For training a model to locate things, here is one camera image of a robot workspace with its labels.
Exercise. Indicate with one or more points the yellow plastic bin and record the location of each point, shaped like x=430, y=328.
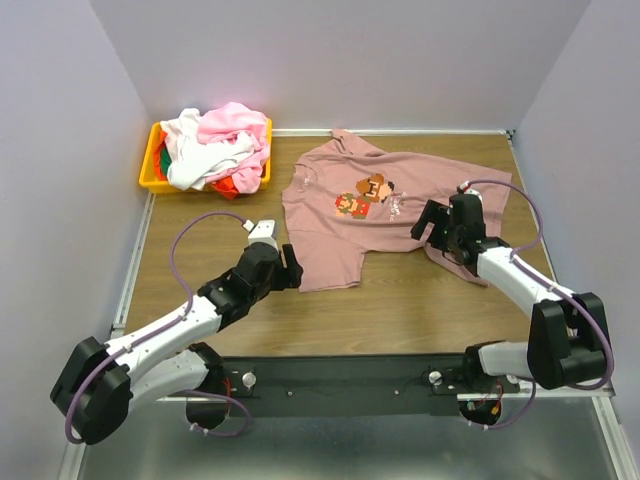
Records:
x=149, y=180

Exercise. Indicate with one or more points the green t-shirt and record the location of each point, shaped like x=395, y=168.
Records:
x=161, y=161

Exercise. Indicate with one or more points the orange red t-shirt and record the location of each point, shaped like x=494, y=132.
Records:
x=225, y=187

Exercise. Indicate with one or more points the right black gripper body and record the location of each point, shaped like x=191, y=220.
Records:
x=437, y=226

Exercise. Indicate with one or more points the white t-shirt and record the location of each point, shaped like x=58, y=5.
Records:
x=190, y=162

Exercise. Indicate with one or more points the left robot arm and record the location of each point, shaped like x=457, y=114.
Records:
x=101, y=382

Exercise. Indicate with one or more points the dusty pink mario t-shirt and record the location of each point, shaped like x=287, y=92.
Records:
x=348, y=198

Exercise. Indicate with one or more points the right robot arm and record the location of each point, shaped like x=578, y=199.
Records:
x=568, y=343

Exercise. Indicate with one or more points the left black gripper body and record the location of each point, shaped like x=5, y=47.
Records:
x=284, y=270

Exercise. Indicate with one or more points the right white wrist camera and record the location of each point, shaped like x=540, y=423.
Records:
x=470, y=190

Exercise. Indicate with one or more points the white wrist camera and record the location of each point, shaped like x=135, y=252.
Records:
x=470, y=190
x=264, y=231

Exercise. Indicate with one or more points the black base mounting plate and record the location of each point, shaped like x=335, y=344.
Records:
x=348, y=386

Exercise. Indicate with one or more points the light pink t-shirt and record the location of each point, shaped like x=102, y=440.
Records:
x=238, y=138

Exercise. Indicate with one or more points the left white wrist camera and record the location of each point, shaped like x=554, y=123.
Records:
x=264, y=231

